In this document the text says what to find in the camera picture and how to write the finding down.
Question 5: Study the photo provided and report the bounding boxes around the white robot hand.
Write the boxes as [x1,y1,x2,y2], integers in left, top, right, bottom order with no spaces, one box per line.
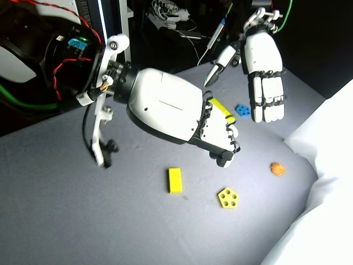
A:
[202,26,287,124]
[126,67,241,169]

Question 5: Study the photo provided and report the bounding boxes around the multicolour puzzle cube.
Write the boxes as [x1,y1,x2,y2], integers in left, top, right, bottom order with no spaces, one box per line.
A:
[208,98,237,125]

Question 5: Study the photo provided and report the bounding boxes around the blue pentagon block with holes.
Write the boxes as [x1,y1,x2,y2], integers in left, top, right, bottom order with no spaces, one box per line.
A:
[235,104,252,117]

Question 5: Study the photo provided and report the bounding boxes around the yellow rectangular block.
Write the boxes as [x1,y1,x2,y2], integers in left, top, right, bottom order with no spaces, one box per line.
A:
[168,167,183,194]

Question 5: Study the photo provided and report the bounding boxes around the dark flat phone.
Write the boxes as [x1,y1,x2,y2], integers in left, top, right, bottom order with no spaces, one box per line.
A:
[178,29,202,40]

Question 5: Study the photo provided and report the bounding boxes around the spare white robot hand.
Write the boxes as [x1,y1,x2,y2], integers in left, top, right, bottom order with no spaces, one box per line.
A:
[148,0,191,30]

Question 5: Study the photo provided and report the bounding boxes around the black panel with lit edge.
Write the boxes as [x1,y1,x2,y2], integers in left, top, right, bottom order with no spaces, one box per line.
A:
[76,0,122,42]

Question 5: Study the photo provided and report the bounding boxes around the yellow pentagon block with holes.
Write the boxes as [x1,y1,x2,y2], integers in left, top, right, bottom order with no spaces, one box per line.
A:
[217,187,239,209]

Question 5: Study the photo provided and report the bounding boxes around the orange swirl toy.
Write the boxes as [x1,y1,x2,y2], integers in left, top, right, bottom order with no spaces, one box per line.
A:
[269,162,286,177]

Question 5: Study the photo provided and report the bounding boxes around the grey table cloth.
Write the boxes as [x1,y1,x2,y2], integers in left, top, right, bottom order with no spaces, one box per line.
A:
[0,51,326,265]

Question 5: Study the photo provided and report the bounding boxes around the white cloth sheet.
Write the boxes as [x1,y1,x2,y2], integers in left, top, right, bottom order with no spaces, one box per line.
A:
[260,78,353,265]

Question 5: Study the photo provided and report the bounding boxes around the white pen-shaped probe with cable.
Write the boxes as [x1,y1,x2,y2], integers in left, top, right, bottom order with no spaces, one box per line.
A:
[197,2,234,66]

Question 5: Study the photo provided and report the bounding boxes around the white upright post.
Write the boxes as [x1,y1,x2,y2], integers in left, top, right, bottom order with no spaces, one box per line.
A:
[119,0,135,65]

